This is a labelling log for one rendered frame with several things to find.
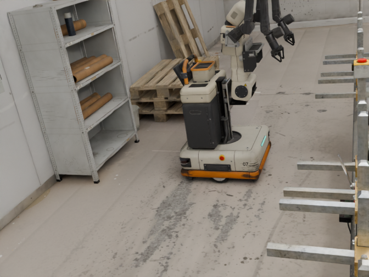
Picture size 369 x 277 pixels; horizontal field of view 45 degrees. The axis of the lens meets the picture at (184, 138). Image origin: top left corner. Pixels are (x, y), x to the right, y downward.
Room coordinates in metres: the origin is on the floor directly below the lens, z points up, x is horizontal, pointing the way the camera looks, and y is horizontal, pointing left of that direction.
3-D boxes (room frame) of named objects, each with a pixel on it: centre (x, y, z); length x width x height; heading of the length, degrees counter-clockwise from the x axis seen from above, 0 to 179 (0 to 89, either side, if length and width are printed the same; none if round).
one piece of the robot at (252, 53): (3.36, -0.61, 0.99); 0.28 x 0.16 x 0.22; 157
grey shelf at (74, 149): (4.04, 0.86, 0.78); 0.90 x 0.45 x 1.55; 157
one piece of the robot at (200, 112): (3.51, -0.26, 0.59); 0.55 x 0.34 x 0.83; 157
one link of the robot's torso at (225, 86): (3.47, -0.52, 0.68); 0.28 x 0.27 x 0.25; 157
